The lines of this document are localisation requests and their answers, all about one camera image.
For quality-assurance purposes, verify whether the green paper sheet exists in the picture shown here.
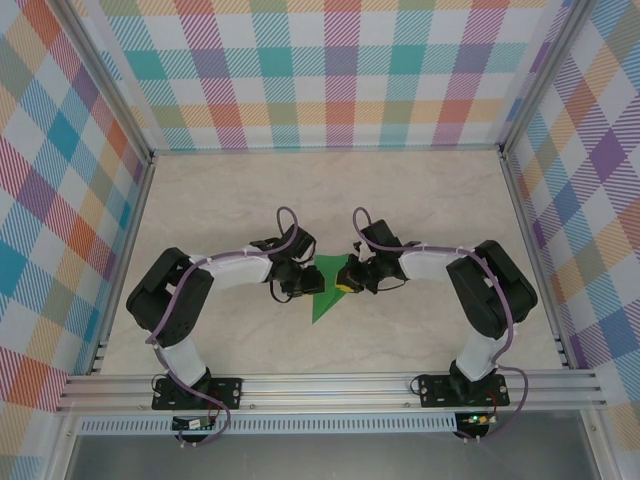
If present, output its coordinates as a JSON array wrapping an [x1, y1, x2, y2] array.
[[310, 253, 350, 325]]

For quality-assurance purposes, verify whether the grey metal panel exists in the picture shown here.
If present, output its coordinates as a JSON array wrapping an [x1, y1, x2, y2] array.
[[63, 432, 601, 480]]

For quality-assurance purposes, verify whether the left small circuit board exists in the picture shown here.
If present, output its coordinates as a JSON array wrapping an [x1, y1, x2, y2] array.
[[171, 417, 217, 431]]

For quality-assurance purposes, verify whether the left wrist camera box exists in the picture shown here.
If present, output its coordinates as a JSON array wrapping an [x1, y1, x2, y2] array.
[[282, 225, 319, 261]]

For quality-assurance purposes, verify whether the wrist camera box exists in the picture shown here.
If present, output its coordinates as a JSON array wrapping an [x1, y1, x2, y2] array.
[[359, 219, 399, 256], [282, 225, 319, 261]]

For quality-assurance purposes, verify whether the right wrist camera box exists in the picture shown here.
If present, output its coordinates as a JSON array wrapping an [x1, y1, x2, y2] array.
[[359, 219, 399, 256]]

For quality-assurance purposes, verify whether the wide aluminium base rail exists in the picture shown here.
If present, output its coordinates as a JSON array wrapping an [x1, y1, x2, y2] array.
[[54, 370, 609, 414]]

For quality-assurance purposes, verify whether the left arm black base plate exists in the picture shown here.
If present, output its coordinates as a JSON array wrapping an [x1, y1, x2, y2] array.
[[151, 375, 245, 411]]

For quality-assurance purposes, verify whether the aluminium back rail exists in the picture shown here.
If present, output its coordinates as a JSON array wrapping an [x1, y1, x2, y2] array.
[[149, 144, 504, 156]]

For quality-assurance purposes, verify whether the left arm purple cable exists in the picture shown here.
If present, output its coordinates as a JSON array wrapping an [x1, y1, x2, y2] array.
[[144, 205, 301, 448]]

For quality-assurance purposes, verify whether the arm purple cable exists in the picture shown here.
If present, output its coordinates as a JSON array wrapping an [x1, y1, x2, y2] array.
[[352, 205, 531, 445], [144, 205, 301, 448]]

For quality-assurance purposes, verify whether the perforated cable tray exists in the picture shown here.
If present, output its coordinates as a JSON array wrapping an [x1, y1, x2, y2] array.
[[78, 413, 459, 435]]

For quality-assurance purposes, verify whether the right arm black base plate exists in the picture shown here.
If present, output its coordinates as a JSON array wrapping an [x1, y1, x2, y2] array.
[[418, 373, 510, 409]]

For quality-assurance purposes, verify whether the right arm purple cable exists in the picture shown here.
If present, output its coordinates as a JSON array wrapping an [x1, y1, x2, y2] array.
[[352, 205, 531, 445]]

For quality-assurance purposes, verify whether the aluminium side rail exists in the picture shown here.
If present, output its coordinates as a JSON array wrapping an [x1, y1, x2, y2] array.
[[85, 154, 157, 376], [499, 147, 571, 371]]

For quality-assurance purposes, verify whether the aluminium frame post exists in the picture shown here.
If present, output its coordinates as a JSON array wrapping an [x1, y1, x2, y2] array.
[[49, 0, 156, 164], [498, 0, 596, 156]]

